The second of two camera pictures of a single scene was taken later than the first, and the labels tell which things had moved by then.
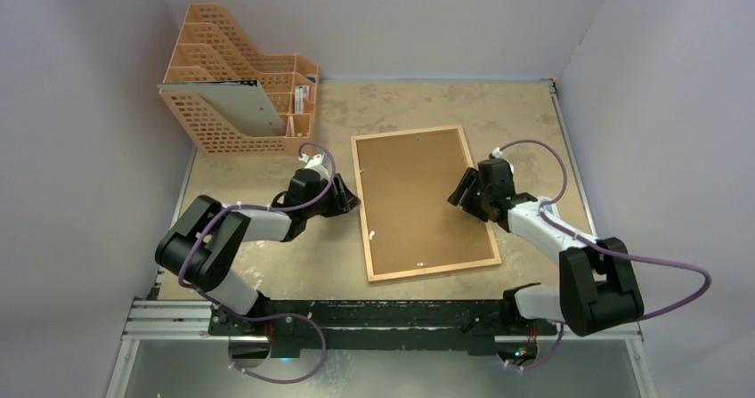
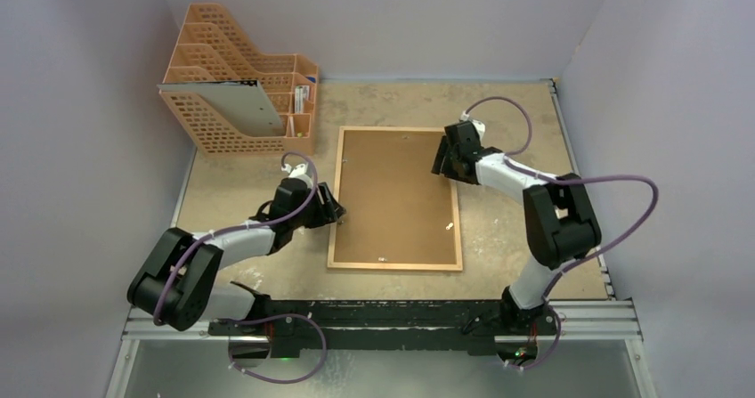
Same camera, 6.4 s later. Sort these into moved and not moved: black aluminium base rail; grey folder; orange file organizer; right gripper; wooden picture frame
Moved: right gripper; wooden picture frame
Not moved: orange file organizer; black aluminium base rail; grey folder
